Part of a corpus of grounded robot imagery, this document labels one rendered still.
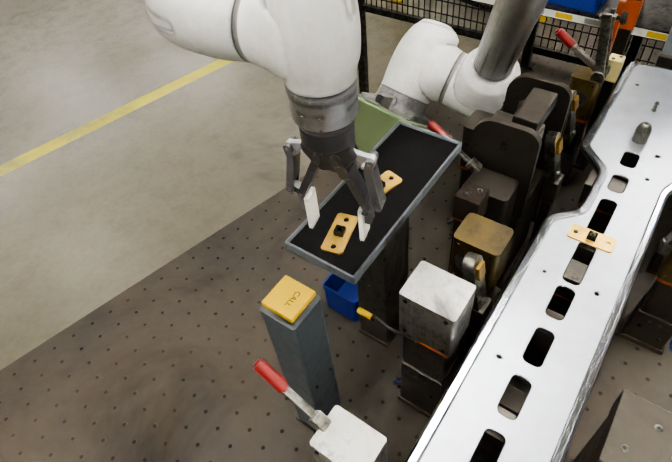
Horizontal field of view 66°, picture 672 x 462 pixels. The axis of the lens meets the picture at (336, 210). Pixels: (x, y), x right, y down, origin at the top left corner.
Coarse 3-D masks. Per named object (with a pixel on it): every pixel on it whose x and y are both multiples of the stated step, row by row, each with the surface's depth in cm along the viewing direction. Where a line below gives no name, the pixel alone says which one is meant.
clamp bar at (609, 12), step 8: (608, 8) 117; (616, 8) 117; (600, 16) 118; (608, 16) 116; (616, 16) 116; (624, 16) 114; (600, 24) 118; (608, 24) 117; (600, 32) 119; (608, 32) 118; (600, 40) 120; (608, 40) 119; (600, 48) 121; (608, 48) 123; (600, 56) 122; (608, 56) 124; (600, 64) 124
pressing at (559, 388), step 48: (624, 96) 130; (624, 144) 118; (624, 192) 108; (576, 240) 101; (624, 240) 100; (528, 288) 95; (576, 288) 94; (624, 288) 93; (480, 336) 89; (528, 336) 88; (576, 336) 87; (480, 384) 83; (576, 384) 82; (432, 432) 79; (480, 432) 78; (528, 432) 78
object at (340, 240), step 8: (336, 216) 88; (344, 216) 88; (352, 216) 88; (336, 224) 87; (344, 224) 87; (352, 224) 87; (328, 232) 86; (336, 232) 85; (344, 232) 85; (352, 232) 86; (328, 240) 85; (336, 240) 85; (344, 240) 85; (328, 248) 84; (336, 248) 84; (344, 248) 84
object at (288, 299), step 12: (288, 276) 81; (276, 288) 80; (288, 288) 80; (300, 288) 79; (264, 300) 79; (276, 300) 78; (288, 300) 78; (300, 300) 78; (276, 312) 77; (288, 312) 77; (300, 312) 77
